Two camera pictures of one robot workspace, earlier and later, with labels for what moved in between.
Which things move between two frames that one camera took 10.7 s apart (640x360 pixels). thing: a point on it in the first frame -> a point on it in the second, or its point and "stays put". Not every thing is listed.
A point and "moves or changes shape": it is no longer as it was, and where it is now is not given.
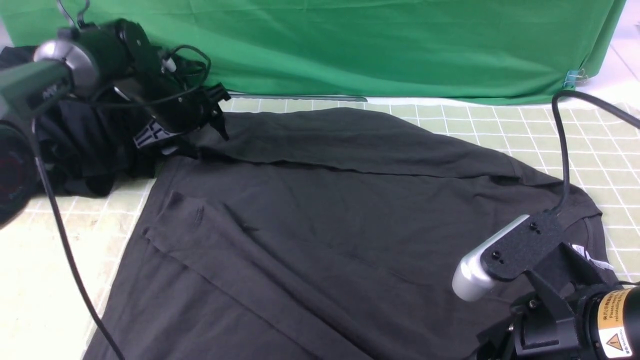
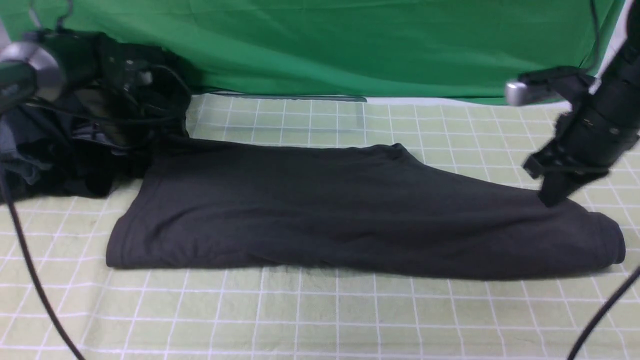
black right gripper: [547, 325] -> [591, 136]
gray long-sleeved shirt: [323, 234] moves or changes shape
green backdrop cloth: [508, 51] stays put
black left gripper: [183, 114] -> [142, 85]
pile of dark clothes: [85, 144] stays put
